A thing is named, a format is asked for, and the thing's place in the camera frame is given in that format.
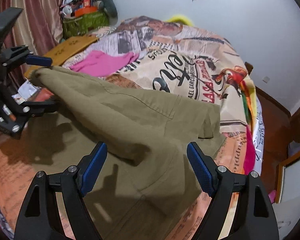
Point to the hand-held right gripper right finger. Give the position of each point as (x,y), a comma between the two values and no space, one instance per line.
(200,165)

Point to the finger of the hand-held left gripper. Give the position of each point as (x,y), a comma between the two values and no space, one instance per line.
(40,60)
(42,106)

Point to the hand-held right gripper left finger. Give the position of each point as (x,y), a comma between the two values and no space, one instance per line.
(95,170)

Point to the olive green pants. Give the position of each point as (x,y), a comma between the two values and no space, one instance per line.
(130,110)

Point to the crumpled white cloth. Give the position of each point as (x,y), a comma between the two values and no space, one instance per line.
(27,88)

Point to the wooden lap tray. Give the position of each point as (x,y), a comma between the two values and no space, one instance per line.
(70,45)

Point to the striped curtain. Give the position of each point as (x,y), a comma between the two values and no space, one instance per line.
(37,17)

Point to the magenta blanket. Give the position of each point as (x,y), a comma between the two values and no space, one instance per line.
(250,152)

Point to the green storage box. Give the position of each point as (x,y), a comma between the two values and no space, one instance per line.
(85,23)

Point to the pink cloth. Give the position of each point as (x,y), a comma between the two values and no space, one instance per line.
(102,62)

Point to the white printed bedsheet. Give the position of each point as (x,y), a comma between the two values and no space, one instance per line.
(259,135)

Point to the orange box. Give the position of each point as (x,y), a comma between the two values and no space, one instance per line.
(85,11)

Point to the grey plush pillow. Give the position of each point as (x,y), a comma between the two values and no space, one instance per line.
(110,5)

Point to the wooden framed panel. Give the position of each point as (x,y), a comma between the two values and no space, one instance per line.
(297,177)

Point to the printed blanket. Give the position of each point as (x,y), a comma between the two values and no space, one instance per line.
(180,62)

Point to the yellow foam tube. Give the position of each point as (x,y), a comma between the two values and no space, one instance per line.
(180,18)

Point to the wall socket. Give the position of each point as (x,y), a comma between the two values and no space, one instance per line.
(266,79)

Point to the wooden bed post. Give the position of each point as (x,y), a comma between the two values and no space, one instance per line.
(249,68)

